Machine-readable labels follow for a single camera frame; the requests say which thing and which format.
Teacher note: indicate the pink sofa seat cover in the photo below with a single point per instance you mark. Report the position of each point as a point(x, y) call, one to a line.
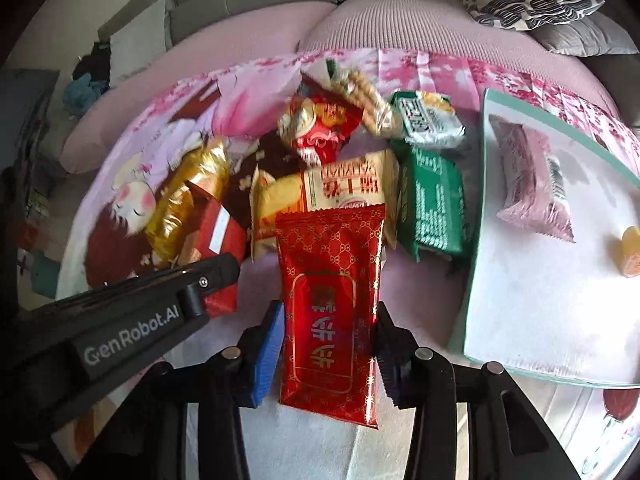
point(436, 26)

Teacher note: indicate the orange cream biscuit packet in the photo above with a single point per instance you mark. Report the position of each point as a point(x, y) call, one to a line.
point(367, 180)

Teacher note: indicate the red gold patterned snack packet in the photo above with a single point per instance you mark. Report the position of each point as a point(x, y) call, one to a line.
point(330, 262)

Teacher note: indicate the pink cartoon printed blanket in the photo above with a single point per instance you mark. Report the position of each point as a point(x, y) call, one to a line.
point(240, 103)

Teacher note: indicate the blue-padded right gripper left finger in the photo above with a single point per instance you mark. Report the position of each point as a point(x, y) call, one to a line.
point(240, 376)

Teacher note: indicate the yellow soft bread packet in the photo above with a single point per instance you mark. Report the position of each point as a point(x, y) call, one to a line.
point(202, 175)

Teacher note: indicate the white teal-rimmed tray box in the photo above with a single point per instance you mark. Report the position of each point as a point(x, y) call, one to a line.
point(543, 307)

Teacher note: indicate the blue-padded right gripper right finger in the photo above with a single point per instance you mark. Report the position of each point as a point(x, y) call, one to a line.
point(419, 378)

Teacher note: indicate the pink wafer snack packet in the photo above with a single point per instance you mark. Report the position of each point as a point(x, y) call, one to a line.
point(535, 188)

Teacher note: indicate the dark green snack packet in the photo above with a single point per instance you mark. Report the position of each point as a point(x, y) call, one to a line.
point(431, 204)

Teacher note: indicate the red lucky candy packet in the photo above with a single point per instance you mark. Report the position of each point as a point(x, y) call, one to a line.
point(317, 127)

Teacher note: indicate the dark clothes pile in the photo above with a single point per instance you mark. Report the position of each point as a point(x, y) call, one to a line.
point(90, 80)

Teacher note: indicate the white green Korean snack packet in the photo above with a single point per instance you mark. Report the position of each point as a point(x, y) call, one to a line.
point(429, 120)

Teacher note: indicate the small yellow candy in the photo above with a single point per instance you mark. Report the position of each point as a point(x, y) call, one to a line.
point(628, 253)

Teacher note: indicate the red white milk biscuit packet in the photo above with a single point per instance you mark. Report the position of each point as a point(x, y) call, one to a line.
point(210, 231)

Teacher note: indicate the green cow rice cracker packet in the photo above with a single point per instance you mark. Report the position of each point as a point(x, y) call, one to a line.
point(349, 82)

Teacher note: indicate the white pale cushion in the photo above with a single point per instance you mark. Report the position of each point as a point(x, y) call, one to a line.
point(140, 43)

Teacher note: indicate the grey cushion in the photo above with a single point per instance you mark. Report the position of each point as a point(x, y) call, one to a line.
point(594, 35)

